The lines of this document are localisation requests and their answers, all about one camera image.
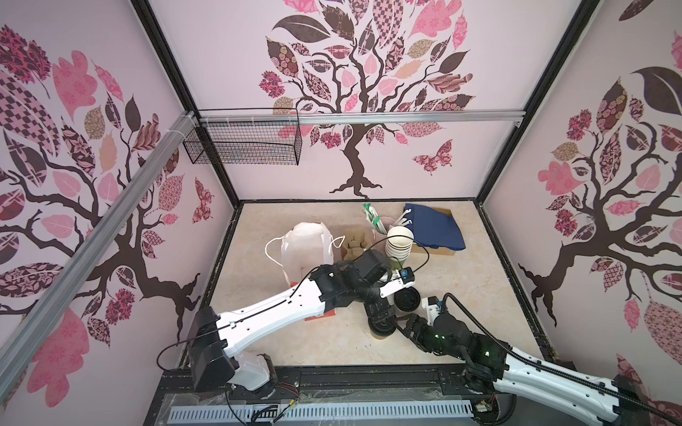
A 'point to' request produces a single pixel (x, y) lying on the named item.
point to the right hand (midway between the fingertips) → (394, 327)
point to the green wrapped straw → (373, 218)
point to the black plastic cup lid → (383, 326)
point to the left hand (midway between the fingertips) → (386, 300)
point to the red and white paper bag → (302, 248)
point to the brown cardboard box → (434, 250)
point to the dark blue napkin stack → (433, 228)
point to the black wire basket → (246, 137)
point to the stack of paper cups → (399, 242)
